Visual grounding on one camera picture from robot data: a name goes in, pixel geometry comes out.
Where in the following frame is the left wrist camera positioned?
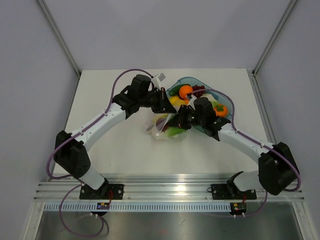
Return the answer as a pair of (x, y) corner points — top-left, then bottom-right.
(151, 73), (166, 89)

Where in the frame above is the aluminium frame post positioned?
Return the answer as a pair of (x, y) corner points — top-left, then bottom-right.
(252, 0), (300, 78)
(35, 0), (82, 80)

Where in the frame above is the clear dotted zip bag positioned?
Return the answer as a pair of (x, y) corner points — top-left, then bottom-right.
(145, 113), (187, 142)

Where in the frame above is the white cauliflower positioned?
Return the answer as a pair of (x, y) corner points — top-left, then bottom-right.
(201, 93), (219, 107)

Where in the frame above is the red grapes bunch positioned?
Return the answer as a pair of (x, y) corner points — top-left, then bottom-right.
(192, 85), (206, 98)

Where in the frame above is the green cucumber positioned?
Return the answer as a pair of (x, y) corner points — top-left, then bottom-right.
(168, 84), (182, 96)

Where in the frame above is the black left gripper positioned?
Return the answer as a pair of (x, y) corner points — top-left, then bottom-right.
(138, 87), (177, 114)

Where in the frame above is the green white lettuce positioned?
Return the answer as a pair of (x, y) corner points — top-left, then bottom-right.
(164, 127), (186, 138)

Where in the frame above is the right aluminium frame post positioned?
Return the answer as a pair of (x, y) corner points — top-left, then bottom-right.
(252, 0), (300, 78)

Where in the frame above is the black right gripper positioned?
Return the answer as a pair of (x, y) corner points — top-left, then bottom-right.
(167, 105), (206, 130)

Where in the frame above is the yellow lemon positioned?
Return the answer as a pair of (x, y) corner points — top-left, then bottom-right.
(169, 95), (181, 105)

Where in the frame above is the aluminium mounting rail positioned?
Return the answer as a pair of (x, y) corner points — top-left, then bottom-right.
(33, 173), (306, 202)

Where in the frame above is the orange fruit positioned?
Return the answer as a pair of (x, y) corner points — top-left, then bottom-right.
(178, 85), (193, 100)

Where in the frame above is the left aluminium frame post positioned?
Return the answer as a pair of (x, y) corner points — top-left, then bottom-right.
(35, 0), (82, 80)

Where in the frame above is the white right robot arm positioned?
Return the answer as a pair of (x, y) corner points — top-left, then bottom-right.
(167, 97), (301, 198)

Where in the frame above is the teal plastic basket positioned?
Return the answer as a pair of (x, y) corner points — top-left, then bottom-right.
(169, 76), (234, 141)

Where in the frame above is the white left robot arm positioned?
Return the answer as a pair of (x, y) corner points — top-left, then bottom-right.
(53, 73), (177, 199)

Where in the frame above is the white slotted cable duct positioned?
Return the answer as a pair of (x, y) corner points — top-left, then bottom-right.
(44, 201), (231, 213)

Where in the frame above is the yellow bell pepper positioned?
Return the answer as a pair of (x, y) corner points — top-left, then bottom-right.
(152, 114), (168, 124)

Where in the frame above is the orange persimmon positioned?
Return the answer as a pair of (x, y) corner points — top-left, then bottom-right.
(213, 103), (228, 117)

